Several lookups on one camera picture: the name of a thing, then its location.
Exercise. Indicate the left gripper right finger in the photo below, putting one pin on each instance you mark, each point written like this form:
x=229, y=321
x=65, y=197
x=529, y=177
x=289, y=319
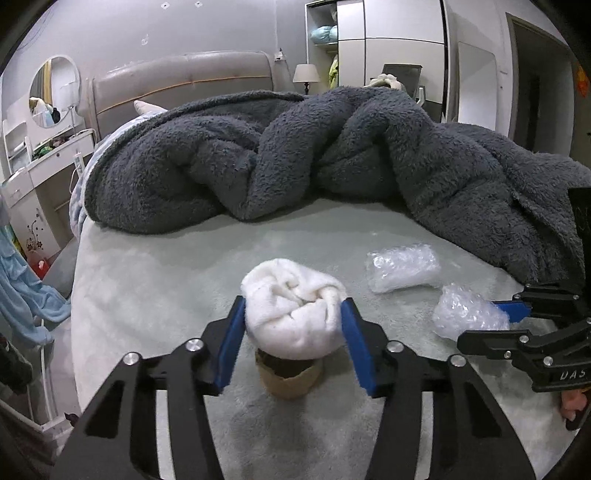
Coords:
x=472, y=437

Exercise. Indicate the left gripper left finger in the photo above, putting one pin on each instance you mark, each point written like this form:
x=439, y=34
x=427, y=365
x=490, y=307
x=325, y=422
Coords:
x=115, y=438

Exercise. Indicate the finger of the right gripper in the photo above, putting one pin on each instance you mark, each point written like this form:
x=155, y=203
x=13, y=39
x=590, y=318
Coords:
x=512, y=310
x=494, y=343

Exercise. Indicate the bubble wrap piece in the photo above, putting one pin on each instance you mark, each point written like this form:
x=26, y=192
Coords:
x=460, y=310
x=403, y=267

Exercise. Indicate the small cardboard tape roll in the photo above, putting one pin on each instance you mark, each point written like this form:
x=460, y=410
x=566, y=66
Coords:
x=288, y=379

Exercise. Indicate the white sock ball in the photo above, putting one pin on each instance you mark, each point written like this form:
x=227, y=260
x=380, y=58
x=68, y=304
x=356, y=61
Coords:
x=293, y=312

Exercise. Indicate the person's right hand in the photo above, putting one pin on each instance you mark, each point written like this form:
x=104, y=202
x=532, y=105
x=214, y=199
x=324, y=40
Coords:
x=572, y=403

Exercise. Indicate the white clothes rack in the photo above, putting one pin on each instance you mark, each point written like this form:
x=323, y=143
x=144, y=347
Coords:
x=52, y=393

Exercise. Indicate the light blue hanging garment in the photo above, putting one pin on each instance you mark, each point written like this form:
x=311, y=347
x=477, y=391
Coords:
x=24, y=296

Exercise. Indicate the black desk chair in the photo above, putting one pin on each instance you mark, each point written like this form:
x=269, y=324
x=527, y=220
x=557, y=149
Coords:
x=410, y=76

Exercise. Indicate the white dressing table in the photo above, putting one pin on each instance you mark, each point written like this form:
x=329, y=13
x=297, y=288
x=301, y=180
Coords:
x=38, y=195

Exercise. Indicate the dark grey fleece blanket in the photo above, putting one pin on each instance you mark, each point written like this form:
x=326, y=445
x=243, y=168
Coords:
x=256, y=153

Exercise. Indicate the white wardrobe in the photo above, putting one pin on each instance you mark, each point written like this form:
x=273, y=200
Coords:
x=350, y=42

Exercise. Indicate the bedside table lamp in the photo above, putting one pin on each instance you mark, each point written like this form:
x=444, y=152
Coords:
x=306, y=75

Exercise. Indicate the white pillow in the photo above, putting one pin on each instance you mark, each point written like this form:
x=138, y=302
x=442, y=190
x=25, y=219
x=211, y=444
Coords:
x=145, y=108

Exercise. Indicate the round vanity mirror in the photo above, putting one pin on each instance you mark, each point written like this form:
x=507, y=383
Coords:
x=54, y=92

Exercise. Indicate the grey leather headboard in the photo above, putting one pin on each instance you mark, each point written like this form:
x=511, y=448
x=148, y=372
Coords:
x=171, y=81

